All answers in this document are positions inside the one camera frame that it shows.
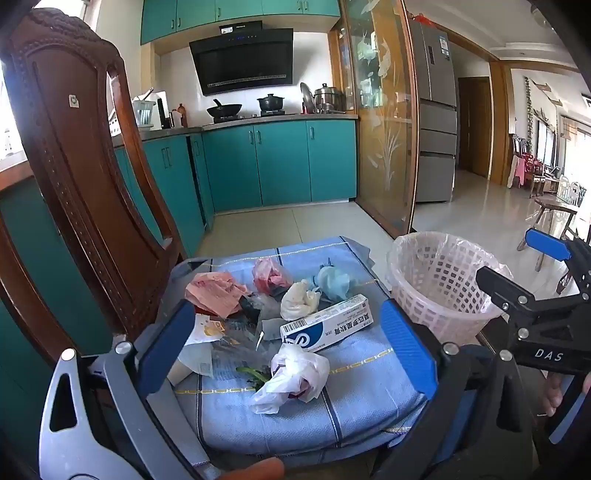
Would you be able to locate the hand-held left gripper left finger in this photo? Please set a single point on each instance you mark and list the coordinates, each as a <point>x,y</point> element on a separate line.
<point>166,346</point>

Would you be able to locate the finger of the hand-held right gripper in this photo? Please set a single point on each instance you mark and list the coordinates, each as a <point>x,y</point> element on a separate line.
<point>547,244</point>
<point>498,288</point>

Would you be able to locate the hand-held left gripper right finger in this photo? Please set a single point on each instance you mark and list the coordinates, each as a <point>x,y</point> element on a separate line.
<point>408,350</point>

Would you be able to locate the white wet wipes packet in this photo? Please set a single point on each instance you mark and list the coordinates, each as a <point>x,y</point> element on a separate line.
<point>203,330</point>

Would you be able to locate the white plastic mesh waste basket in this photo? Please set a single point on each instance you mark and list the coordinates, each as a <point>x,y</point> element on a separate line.
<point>438,281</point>

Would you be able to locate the clear printed plastic bag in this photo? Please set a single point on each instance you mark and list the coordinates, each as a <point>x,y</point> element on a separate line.
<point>231,360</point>

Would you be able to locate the pink printed bag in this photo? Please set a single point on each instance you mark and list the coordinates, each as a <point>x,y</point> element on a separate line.
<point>217,293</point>

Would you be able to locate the white toothpaste box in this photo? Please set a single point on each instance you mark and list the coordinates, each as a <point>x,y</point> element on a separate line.
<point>323,325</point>

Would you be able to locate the green vegetable scrap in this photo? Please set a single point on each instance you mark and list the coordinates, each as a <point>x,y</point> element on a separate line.
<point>251,374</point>

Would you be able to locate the grey plastic bag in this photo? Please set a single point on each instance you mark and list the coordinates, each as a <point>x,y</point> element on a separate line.
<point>251,307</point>

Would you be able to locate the blue cloth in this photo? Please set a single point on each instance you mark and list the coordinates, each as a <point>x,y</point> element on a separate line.
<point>332,281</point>

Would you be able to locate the white plastic bag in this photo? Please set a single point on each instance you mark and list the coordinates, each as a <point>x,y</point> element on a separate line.
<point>295,374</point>

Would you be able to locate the white tissue wad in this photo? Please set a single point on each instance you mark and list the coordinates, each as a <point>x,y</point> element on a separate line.
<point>300,300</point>

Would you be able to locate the translucent pink plastic bag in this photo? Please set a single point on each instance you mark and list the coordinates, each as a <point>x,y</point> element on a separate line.
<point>270,277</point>

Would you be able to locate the person's right hand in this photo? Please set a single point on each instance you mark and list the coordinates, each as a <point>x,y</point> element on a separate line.
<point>552,394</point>

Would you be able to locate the wooden low table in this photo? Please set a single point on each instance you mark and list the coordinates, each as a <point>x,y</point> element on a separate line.
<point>554,205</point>

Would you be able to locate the blue checked blanket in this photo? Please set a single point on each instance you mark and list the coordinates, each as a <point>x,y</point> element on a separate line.
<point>351,397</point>

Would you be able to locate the pink cloth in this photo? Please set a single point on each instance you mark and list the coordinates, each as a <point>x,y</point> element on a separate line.
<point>519,170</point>

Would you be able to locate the wooden door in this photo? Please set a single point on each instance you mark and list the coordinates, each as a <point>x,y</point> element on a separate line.
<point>475,127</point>

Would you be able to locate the silver refrigerator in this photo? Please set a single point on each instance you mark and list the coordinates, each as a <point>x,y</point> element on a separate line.
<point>434,115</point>

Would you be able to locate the etched glass sliding door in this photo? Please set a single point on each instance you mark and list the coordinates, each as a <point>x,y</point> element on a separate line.
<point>383,115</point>

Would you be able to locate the carved wooden chair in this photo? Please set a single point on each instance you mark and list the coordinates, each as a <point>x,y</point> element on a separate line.
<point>69,161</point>

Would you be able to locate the teal lower cabinets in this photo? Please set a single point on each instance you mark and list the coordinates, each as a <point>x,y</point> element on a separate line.
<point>277,161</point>

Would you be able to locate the teal cabinets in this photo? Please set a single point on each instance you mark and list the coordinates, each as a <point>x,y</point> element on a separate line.
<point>277,161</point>
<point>240,14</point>

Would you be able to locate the white bottle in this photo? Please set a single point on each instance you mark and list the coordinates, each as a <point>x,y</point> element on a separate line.
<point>174,120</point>

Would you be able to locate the brown bottle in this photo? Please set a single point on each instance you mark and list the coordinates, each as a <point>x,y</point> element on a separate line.
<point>183,116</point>

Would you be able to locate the black kitchen appliance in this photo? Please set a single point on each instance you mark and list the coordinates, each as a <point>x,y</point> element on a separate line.
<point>162,113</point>

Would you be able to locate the white dish rack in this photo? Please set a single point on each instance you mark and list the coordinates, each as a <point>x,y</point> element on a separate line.
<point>144,113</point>

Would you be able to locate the black wok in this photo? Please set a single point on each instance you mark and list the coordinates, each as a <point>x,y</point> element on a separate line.
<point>225,110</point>

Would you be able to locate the black gas hob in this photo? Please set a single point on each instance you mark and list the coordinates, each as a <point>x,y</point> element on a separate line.
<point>249,116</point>

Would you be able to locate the steel stockpot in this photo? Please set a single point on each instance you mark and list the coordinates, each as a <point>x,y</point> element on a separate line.
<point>328,98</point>

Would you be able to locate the grey kitchen countertop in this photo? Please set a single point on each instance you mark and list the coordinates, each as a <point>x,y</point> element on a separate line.
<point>295,117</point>

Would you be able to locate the black pot with lid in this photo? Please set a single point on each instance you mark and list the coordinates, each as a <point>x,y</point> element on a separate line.
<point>270,104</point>

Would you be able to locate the steel pan lid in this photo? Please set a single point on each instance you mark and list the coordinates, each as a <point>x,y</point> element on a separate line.
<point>307,94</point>

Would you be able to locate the black range hood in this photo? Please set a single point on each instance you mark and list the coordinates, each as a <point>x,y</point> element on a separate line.
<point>244,60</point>

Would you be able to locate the teal upper cabinets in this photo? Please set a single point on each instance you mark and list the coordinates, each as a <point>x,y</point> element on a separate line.
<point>240,14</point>

